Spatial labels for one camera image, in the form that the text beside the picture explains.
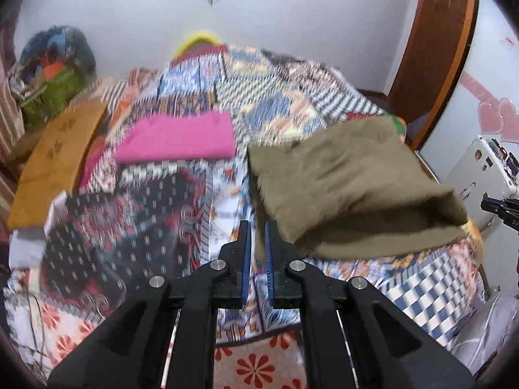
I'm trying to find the striped pink curtain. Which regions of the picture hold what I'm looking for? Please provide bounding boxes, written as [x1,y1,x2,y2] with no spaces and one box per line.
[0,12,29,219]

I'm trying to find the orange striped sheet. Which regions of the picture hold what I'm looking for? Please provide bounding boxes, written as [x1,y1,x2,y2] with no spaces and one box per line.
[81,67,163,110]

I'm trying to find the green leaf-print storage box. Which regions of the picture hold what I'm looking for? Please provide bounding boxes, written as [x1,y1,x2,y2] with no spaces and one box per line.
[18,67,88,130]

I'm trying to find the pile of clothes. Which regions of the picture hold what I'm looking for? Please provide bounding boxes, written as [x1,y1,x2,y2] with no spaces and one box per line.
[20,25,97,82]

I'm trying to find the dark printed cloth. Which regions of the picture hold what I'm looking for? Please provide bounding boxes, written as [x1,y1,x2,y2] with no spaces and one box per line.
[41,169,208,317]

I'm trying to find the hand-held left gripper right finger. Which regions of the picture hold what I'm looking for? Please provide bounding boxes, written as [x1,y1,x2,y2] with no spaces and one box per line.
[264,221,475,389]

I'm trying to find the pink folded cloth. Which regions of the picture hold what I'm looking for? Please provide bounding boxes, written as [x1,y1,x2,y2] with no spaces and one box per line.
[114,111,236,165]

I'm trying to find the patchwork blanket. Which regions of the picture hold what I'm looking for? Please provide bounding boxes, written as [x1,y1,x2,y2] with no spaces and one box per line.
[8,42,485,349]

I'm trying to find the pink heart wall stickers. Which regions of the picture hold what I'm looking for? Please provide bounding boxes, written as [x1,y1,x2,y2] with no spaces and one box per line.
[462,71,519,142]

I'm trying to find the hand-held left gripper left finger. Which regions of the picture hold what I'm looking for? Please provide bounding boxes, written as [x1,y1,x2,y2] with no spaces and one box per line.
[46,220,254,389]

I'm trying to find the olive pants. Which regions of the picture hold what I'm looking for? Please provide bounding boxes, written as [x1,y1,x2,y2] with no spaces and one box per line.
[247,117,469,260]

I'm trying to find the red floral bed sheet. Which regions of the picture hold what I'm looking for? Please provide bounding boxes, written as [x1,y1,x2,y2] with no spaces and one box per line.
[8,292,309,389]

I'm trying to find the wooden door frame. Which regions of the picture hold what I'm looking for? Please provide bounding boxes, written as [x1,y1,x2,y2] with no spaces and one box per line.
[387,0,481,150]

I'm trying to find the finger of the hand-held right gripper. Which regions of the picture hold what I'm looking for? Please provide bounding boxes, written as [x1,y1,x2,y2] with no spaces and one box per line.
[480,196,519,231]

